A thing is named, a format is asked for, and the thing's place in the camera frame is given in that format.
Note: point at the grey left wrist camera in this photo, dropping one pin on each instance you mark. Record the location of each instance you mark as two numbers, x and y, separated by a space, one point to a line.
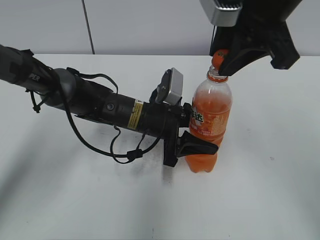
170 88

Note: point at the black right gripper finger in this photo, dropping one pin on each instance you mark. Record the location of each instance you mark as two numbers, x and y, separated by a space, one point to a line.
222 38
242 52

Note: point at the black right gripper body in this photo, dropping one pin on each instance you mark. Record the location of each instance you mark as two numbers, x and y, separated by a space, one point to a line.
265 20

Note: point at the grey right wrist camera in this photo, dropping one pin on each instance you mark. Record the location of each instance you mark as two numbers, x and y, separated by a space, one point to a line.
222 13

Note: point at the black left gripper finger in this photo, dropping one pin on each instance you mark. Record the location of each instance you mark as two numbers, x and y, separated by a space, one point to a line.
186 114
188 144

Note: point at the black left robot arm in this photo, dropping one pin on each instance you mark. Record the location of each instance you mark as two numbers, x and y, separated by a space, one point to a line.
79 96

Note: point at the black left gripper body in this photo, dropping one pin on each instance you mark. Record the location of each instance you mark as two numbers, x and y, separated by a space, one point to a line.
162 121

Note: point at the orange bottle cap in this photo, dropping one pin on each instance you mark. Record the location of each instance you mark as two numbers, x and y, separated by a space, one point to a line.
219 57

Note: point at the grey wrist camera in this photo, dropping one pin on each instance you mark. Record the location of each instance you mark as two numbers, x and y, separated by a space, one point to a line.
170 88
222 13

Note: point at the orange soda plastic bottle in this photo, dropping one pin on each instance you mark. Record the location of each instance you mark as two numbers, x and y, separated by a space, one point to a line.
211 106

